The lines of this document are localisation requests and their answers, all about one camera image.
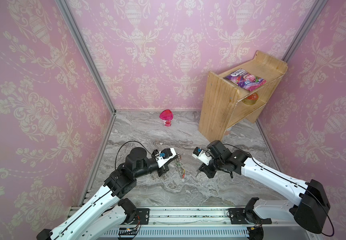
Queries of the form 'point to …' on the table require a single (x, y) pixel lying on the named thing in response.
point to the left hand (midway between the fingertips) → (176, 157)
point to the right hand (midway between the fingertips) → (201, 168)
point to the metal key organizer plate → (178, 164)
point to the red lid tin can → (251, 100)
